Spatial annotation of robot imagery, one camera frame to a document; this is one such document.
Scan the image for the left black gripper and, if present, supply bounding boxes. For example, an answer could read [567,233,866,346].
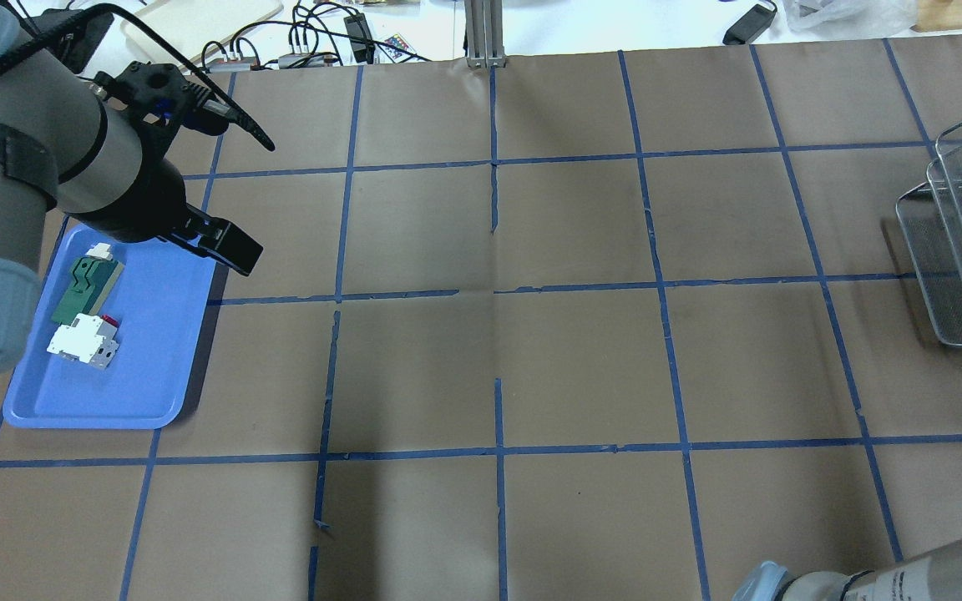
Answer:
[72,65,265,277]

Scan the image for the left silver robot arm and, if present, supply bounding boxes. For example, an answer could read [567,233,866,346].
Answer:
[0,1,275,374]

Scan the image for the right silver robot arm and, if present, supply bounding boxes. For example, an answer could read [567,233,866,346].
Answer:
[732,539,962,600]

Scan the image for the green terminal block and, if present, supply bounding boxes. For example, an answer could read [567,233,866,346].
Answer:
[50,242,124,325]

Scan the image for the blue plastic tray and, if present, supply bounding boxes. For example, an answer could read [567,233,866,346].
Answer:
[3,225,215,430]

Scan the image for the white circuit breaker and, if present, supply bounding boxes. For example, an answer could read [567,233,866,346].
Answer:
[46,313,119,370]

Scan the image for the black power adapter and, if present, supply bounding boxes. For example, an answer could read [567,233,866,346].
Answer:
[721,1,778,46]

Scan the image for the clear plastic bag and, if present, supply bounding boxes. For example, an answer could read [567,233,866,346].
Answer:
[782,1,919,38]

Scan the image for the wooden board stand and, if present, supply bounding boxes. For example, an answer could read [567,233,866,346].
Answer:
[911,1,962,33]

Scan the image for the black braided cable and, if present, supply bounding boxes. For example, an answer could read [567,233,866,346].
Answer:
[0,3,276,153]

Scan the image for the aluminium frame post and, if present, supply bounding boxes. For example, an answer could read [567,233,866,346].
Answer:
[464,0,507,69]

